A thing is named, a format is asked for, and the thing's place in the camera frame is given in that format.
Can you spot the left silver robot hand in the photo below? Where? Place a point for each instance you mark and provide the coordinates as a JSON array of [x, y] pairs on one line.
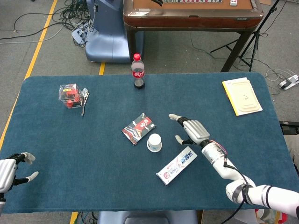
[[7, 172]]

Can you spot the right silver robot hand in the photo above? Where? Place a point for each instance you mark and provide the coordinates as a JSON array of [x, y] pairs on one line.
[[196, 131]]

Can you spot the white paper cup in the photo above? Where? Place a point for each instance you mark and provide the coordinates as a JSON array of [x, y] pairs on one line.
[[154, 142]]

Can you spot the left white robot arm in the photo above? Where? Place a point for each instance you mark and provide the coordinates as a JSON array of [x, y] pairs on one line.
[[2, 203]]

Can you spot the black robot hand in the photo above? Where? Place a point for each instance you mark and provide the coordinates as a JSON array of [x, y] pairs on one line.
[[157, 2]]

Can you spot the white toothpaste box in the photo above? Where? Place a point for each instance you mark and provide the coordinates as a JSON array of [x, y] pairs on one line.
[[177, 165]]

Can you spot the yellow notepad with cream lid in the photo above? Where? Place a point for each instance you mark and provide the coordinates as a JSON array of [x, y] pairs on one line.
[[244, 95]]

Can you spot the cola bottle with red cap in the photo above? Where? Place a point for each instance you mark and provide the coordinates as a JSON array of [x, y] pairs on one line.
[[138, 73]]

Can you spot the blue felt table cloth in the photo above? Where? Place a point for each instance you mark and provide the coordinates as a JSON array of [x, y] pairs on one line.
[[93, 151]]

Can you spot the clear box with red parts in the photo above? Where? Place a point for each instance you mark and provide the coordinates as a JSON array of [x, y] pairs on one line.
[[69, 95]]

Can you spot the blue grey robot torso base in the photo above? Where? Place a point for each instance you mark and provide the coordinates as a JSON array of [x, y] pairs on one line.
[[147, 218]]

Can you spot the white power strip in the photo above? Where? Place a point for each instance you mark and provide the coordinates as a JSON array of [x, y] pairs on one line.
[[78, 33], [289, 82]]

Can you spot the silver metal spoon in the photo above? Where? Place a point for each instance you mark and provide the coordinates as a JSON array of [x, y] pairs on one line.
[[84, 98]]

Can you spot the brown mahjong table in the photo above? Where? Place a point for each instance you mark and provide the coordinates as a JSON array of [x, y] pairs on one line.
[[191, 19]]

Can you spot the black tripod stand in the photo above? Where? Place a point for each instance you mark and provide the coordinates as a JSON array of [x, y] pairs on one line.
[[256, 33]]

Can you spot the row of mahjong tiles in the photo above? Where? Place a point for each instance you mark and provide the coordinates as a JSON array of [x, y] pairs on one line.
[[191, 1]]

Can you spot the single white mahjong tile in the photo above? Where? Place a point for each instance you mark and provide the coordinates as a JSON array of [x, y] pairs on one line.
[[233, 2]]

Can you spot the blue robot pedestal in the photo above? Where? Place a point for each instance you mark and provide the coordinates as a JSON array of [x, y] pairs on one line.
[[107, 42]]

